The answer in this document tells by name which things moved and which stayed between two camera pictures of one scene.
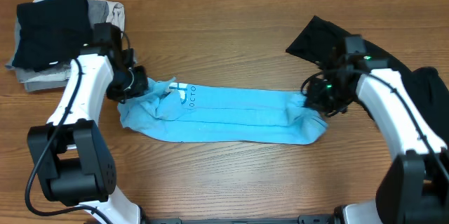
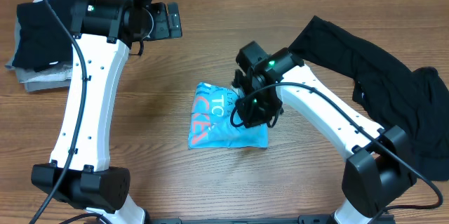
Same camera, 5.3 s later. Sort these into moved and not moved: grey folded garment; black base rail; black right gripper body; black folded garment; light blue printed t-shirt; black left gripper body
Moved: light blue printed t-shirt; black left gripper body; black right gripper body
Not moved: black folded garment; black base rail; grey folded garment
